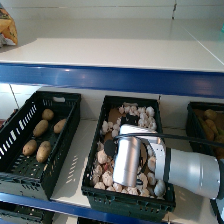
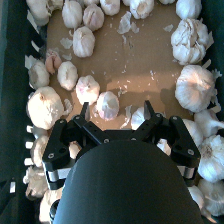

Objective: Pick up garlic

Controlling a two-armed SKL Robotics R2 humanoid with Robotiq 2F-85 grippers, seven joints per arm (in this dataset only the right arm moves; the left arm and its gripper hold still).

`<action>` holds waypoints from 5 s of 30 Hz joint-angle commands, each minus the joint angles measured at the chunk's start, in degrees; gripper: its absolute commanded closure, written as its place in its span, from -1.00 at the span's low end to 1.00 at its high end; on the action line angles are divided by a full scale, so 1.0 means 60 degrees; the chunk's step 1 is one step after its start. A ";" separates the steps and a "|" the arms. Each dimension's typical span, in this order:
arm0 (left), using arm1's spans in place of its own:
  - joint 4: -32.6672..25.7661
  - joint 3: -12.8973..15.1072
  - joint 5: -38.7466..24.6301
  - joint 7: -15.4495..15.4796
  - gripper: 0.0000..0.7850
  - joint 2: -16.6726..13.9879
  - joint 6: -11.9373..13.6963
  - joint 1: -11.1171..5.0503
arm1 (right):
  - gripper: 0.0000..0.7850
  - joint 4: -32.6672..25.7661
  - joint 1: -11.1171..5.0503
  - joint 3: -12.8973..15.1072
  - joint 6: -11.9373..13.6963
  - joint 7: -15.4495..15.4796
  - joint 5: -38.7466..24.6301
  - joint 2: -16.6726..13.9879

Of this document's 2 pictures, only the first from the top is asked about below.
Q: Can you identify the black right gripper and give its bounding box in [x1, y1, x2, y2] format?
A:
[103, 113, 141, 160]

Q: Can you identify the dark green garlic crate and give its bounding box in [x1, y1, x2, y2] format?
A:
[80, 94, 177, 223]

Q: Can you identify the pile of white mushrooms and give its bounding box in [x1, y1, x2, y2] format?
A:
[91, 106, 161, 198]

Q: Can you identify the white shelf blue edge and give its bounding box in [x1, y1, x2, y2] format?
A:
[0, 37, 224, 99]
[0, 84, 224, 224]

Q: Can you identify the dark green potato crate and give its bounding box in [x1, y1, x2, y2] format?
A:
[0, 90, 82, 201]

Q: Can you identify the brown potato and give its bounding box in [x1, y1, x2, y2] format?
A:
[22, 139, 38, 157]
[41, 108, 55, 122]
[53, 118, 68, 135]
[35, 140, 52, 164]
[32, 119, 50, 138]

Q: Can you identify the dark green crate yellow produce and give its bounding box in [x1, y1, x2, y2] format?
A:
[185, 101, 224, 224]

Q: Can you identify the yellowish potato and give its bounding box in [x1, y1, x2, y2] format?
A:
[204, 118, 219, 133]
[203, 108, 219, 121]

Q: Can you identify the dark green plastic crate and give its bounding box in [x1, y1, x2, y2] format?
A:
[0, 200, 54, 224]

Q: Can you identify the yellow snack bag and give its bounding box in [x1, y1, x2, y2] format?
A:
[0, 3, 19, 47]

